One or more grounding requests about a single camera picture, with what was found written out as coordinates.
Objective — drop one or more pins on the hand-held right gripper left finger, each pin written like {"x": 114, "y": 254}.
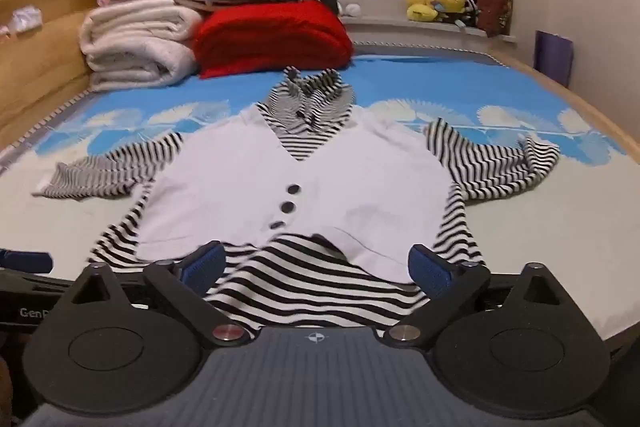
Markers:
{"x": 202, "y": 266}

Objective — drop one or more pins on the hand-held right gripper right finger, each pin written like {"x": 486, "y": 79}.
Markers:
{"x": 430, "y": 274}

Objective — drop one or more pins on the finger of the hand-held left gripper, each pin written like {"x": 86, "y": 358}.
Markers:
{"x": 27, "y": 261}

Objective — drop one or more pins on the striped shirt with white vest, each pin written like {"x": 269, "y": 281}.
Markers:
{"x": 320, "y": 187}

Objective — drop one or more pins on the cream folded quilt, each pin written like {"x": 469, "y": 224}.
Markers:
{"x": 135, "y": 42}

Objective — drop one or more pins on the white crumpled tissue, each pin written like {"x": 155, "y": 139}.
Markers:
{"x": 25, "y": 19}

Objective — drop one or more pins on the red folded blanket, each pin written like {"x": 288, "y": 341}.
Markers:
{"x": 272, "y": 34}

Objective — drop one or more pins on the white window sill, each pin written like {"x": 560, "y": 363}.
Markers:
{"x": 415, "y": 29}

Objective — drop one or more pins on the purple box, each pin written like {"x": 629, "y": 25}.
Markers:
{"x": 552, "y": 57}

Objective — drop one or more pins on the yellow plush toy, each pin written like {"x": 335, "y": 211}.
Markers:
{"x": 450, "y": 4}
{"x": 422, "y": 2}

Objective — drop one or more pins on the dark red cushion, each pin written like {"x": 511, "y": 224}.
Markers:
{"x": 495, "y": 4}

